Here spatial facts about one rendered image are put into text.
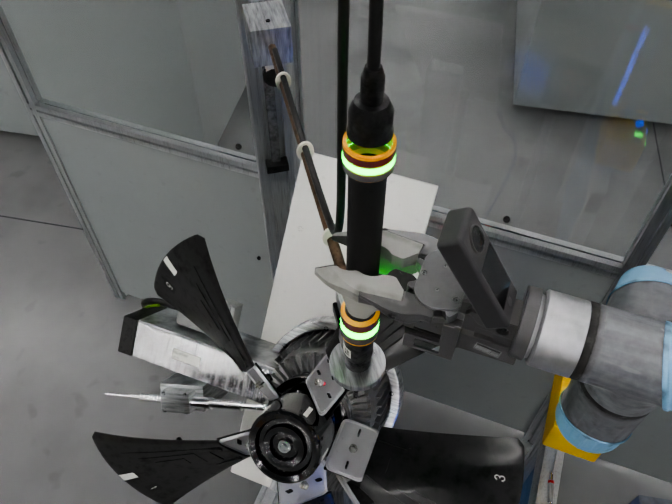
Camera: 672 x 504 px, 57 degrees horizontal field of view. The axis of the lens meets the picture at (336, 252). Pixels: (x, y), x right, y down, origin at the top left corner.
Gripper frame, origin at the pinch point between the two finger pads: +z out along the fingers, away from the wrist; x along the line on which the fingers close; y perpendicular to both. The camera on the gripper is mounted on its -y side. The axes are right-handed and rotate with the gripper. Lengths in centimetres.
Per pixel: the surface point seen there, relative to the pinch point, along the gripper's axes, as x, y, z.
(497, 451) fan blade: 7, 46, -24
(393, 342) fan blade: 10.2, 30.3, -4.9
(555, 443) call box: 21, 66, -36
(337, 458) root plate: -2.4, 48.0, -1.0
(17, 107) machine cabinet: 137, 142, 221
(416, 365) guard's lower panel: 70, 141, -2
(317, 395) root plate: 3.8, 42.2, 4.8
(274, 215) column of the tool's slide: 57, 67, 39
